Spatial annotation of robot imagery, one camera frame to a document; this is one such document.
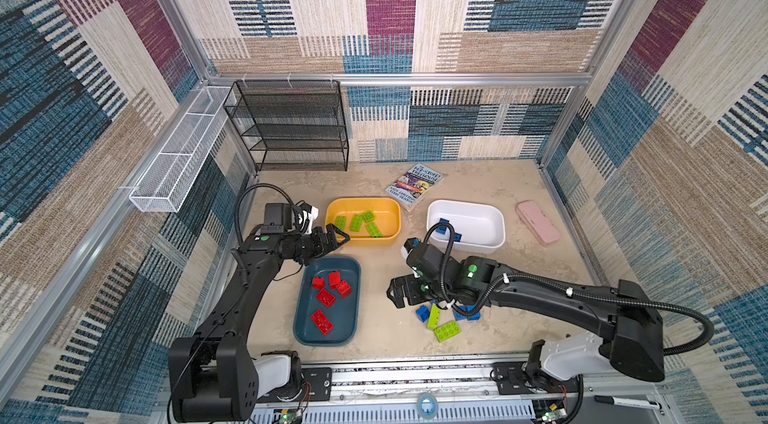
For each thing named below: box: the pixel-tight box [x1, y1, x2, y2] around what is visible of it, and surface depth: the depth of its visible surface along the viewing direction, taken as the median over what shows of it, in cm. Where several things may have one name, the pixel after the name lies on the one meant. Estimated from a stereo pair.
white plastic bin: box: [426, 200, 506, 254], surface depth 102 cm
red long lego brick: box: [310, 308, 335, 336], surface depth 83 cm
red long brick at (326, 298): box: [316, 288, 337, 309], surface depth 89 cm
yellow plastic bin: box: [325, 197, 401, 240], surface depth 105 cm
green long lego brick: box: [350, 214, 363, 232], surface depth 105 cm
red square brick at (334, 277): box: [329, 271, 341, 286], surface depth 90 cm
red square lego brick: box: [335, 279, 353, 299], surface depth 87 cm
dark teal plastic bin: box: [293, 256, 361, 347], surface depth 87 cm
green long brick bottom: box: [433, 321, 461, 343], surface depth 82 cm
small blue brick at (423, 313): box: [416, 305, 430, 323], surface depth 83 cm
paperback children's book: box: [385, 163, 444, 212], surface depth 114 cm
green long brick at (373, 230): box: [365, 222, 383, 238], surface depth 103 cm
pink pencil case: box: [515, 200, 561, 247], surface depth 103 cm
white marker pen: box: [594, 395, 662, 410], surface depth 71 cm
